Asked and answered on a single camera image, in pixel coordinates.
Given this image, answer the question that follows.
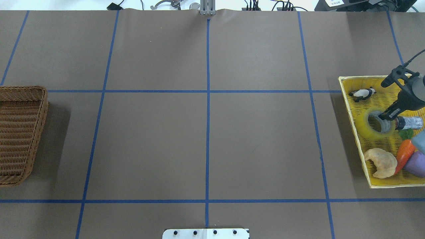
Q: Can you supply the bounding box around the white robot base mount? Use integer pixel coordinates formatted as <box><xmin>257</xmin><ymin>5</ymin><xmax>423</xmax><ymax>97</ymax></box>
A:
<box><xmin>162</xmin><ymin>228</ymin><xmax>250</xmax><ymax>239</ymax></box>

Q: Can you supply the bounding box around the toy panda figure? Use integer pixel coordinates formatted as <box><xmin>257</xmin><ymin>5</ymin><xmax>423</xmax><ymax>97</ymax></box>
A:
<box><xmin>349</xmin><ymin>87</ymin><xmax>377</xmax><ymax>103</ymax></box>

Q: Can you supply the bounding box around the toy croissant bread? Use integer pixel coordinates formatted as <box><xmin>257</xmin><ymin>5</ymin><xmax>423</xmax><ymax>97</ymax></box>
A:
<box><xmin>363</xmin><ymin>148</ymin><xmax>398</xmax><ymax>179</ymax></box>

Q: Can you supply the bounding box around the black laptop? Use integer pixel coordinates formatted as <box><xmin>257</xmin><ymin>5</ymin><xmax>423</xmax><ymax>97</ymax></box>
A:
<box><xmin>314</xmin><ymin>0</ymin><xmax>419</xmax><ymax>12</ymax></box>

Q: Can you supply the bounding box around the purple foam block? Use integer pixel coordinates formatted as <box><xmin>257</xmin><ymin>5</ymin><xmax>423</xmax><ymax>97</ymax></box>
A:
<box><xmin>403</xmin><ymin>151</ymin><xmax>425</xmax><ymax>178</ymax></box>

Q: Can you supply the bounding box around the aluminium frame post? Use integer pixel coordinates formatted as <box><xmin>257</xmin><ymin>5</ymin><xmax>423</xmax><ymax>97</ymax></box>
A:
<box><xmin>199</xmin><ymin>0</ymin><xmax>216</xmax><ymax>16</ymax></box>

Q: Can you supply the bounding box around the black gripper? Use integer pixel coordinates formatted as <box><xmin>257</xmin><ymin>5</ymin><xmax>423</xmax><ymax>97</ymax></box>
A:
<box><xmin>378</xmin><ymin>75</ymin><xmax>425</xmax><ymax>121</ymax></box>

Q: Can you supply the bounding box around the brown wicker basket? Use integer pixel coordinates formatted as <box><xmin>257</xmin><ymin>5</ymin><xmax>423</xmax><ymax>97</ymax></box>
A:
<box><xmin>0</xmin><ymin>86</ymin><xmax>48</xmax><ymax>188</ymax></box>

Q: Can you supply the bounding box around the yellow plastic basket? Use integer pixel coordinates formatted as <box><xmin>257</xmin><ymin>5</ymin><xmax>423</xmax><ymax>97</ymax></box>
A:
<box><xmin>338</xmin><ymin>76</ymin><xmax>425</xmax><ymax>189</ymax></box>

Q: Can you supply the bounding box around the orange toy carrot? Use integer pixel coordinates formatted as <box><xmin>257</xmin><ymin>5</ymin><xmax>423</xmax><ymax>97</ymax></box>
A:
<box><xmin>394</xmin><ymin>129</ymin><xmax>416</xmax><ymax>175</ymax></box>

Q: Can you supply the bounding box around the yellow tape roll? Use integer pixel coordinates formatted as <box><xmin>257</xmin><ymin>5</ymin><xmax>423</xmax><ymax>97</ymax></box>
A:
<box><xmin>355</xmin><ymin>107</ymin><xmax>395</xmax><ymax>142</ymax></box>

